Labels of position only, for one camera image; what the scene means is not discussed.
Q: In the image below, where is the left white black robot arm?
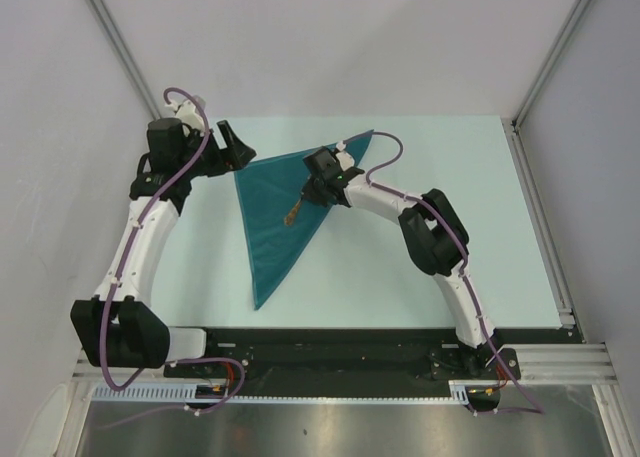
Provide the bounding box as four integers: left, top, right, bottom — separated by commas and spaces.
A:
70, 117, 256, 377

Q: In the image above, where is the white slotted cable duct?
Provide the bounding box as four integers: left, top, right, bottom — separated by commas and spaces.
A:
92, 383, 469, 408

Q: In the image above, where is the left aluminium corner post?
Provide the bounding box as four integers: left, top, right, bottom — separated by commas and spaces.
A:
85, 0, 162, 120

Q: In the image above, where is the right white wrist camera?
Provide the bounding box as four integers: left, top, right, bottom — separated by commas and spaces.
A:
334, 140, 355, 171

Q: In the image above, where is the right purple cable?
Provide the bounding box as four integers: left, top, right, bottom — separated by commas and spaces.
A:
344, 130, 546, 416

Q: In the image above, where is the gold ornate fork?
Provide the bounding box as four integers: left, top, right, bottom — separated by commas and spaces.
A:
283, 199, 302, 227

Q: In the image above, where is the right aluminium corner post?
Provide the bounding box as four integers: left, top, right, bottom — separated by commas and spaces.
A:
511, 0, 594, 132

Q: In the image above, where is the purple cable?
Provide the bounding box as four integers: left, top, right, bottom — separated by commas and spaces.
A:
99, 86, 246, 421
344, 130, 546, 416

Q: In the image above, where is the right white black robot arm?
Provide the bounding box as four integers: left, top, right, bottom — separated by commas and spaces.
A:
301, 147, 500, 378

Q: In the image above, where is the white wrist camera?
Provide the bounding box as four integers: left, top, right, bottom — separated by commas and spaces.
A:
165, 98, 204, 134
334, 140, 355, 171

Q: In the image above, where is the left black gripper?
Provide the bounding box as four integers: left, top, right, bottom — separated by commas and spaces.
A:
177, 121, 254, 180

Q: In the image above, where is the teal cloth napkin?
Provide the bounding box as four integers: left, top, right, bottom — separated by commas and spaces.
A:
232, 128, 376, 311

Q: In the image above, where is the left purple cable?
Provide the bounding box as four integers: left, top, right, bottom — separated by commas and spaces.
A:
99, 86, 246, 421

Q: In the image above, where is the aluminium corner post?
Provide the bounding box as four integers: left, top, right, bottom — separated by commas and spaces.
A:
85, 0, 162, 120
511, 0, 594, 132

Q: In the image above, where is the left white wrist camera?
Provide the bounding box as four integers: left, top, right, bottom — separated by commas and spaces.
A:
165, 98, 204, 134

